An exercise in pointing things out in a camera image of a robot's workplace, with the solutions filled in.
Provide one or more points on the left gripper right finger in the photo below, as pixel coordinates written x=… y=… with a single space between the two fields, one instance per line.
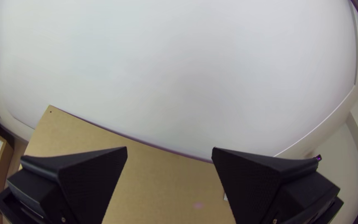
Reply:
x=259 y=186

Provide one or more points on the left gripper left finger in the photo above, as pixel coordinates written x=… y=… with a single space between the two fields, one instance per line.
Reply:
x=82 y=183

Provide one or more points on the small labelled cardboard box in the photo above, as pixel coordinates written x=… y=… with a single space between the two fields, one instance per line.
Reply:
x=4 y=165

